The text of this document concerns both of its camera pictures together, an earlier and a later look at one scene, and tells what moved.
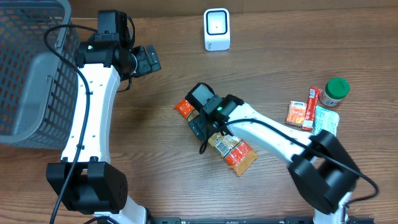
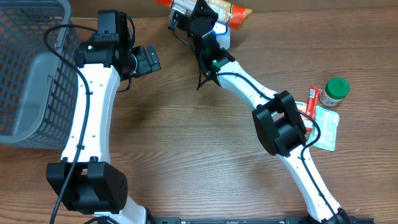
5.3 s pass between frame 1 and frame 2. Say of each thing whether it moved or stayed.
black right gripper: moved
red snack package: moved
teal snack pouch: stayed
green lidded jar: stayed
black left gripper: stayed
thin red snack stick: stayed
